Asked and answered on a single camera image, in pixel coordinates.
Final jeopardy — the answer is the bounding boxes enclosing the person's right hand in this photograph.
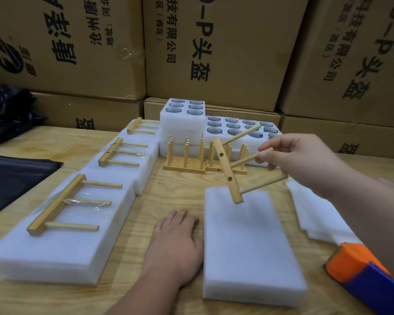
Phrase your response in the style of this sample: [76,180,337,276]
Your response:
[255,133,345,197]

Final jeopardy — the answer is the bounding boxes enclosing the person's left hand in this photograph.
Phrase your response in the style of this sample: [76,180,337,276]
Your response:
[142,208,204,286]

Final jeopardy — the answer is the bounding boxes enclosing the pile of white foam sheets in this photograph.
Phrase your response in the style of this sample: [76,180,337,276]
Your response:
[285,177,355,245]

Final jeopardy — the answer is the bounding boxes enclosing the row of wooden peg racks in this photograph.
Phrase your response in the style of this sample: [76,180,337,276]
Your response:
[163,136,250,175]

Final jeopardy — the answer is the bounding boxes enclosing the stack of white foam trays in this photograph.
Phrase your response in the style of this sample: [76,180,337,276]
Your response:
[159,98,283,161]

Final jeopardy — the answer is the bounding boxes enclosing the orange and blue tape dispenser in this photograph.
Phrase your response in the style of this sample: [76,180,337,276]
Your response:
[324,242,394,315]

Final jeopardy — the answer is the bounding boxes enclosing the person's right forearm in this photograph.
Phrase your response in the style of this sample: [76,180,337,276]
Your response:
[328,164,394,286]

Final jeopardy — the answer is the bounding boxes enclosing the stack of brown cardboard boxes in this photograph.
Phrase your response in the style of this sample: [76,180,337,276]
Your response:
[0,0,394,160]

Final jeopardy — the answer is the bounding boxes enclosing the black plastic bags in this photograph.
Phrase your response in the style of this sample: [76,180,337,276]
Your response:
[0,154,63,221]

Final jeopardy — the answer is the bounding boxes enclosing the black plastic bag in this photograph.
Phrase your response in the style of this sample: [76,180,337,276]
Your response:
[0,84,47,145]

